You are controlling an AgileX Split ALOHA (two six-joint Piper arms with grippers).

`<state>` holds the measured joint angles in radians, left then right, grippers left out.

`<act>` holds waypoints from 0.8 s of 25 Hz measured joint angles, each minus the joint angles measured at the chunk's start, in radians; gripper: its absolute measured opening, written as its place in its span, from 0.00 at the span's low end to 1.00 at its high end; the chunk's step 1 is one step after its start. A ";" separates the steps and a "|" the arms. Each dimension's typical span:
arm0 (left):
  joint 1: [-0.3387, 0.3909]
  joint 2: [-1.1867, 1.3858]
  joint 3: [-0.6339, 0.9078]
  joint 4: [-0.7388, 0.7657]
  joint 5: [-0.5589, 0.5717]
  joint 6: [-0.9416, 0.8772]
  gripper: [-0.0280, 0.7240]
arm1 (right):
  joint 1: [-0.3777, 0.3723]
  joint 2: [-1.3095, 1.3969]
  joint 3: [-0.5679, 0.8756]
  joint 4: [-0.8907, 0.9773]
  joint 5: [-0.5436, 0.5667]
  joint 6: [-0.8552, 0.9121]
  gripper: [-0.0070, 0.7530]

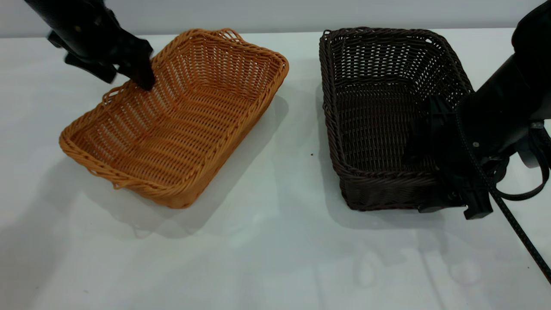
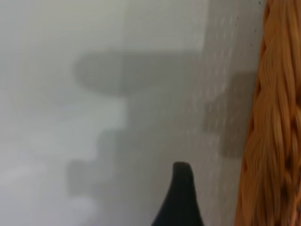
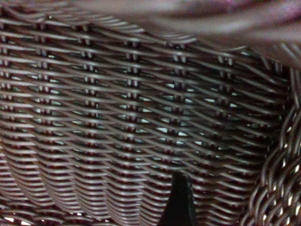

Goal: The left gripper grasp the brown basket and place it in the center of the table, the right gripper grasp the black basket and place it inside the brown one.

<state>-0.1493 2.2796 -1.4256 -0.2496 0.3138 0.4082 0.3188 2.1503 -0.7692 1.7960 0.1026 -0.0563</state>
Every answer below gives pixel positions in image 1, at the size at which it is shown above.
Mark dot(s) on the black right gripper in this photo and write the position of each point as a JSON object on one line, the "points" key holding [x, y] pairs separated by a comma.
{"points": [[462, 168]]}

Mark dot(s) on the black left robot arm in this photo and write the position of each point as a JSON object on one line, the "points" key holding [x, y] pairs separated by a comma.
{"points": [[64, 17]]}

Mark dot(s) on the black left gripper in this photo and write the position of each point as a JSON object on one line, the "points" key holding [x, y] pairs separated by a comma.
{"points": [[107, 43]]}

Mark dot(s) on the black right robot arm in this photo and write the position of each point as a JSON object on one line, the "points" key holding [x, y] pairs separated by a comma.
{"points": [[508, 107]]}

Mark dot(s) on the orange wicker basket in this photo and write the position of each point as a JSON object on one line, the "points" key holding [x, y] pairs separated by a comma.
{"points": [[181, 133]]}

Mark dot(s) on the dark brown wicker basket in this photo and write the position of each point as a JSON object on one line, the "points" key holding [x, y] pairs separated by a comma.
{"points": [[374, 129]]}

